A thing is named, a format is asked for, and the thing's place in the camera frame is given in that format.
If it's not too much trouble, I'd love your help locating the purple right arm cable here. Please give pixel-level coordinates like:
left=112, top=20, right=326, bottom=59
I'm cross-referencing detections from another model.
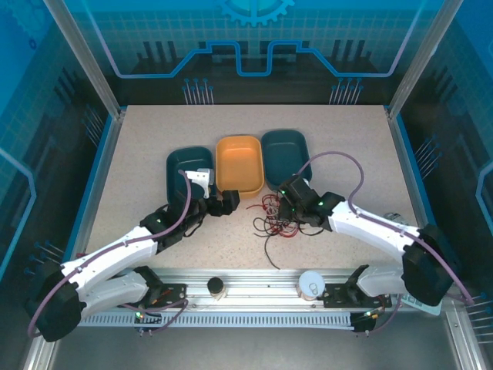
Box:
left=298, top=152, right=475, bottom=305

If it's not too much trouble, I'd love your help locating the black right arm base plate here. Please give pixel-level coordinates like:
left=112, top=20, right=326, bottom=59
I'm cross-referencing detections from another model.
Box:
left=321, top=283, right=394, bottom=309

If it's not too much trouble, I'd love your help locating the thin red cable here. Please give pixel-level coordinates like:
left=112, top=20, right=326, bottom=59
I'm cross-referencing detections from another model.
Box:
left=246, top=194, right=286, bottom=217
left=265, top=215, right=307, bottom=239

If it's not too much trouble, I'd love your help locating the white round cap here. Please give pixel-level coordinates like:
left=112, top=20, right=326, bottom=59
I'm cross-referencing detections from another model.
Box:
left=297, top=270, right=327, bottom=304

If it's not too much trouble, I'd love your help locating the slotted white cable duct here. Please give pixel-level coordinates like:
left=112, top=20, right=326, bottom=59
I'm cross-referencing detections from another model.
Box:
left=79, top=312, right=357, bottom=328

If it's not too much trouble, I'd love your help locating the crumpled printed can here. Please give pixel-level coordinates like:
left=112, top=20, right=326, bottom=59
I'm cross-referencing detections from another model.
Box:
left=383, top=210, right=411, bottom=227

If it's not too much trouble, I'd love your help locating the dark teal plastic bin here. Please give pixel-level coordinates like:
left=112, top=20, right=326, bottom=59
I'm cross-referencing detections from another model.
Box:
left=260, top=129, right=312, bottom=192
left=166, top=146, right=215, bottom=204

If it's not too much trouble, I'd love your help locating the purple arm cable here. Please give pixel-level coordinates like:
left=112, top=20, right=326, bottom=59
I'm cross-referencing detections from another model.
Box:
left=298, top=152, right=475, bottom=305
left=27, top=168, right=193, bottom=338

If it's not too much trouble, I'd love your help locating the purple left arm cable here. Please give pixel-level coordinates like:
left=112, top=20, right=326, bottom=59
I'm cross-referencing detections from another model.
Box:
left=27, top=168, right=193, bottom=338

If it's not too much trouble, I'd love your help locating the black connector block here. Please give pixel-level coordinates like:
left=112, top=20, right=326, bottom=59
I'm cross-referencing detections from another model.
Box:
left=132, top=310, right=163, bottom=337
left=352, top=311, right=377, bottom=337

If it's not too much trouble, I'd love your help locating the aluminium frame post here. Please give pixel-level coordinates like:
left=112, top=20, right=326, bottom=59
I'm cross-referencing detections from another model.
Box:
left=42, top=0, right=126, bottom=119
left=386, top=0, right=465, bottom=119

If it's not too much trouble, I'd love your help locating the orange plastic bin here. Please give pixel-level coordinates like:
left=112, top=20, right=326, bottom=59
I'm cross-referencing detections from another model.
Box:
left=214, top=134, right=266, bottom=200

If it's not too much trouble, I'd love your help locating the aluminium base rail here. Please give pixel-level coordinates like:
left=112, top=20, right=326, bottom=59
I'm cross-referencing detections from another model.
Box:
left=111, top=268, right=401, bottom=314

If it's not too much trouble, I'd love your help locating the small jar with dark lid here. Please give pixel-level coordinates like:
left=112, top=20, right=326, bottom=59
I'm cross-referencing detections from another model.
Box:
left=206, top=276, right=228, bottom=301

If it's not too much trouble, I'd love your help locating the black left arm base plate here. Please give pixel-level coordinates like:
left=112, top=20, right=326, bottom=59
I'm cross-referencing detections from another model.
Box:
left=153, top=283, right=189, bottom=309

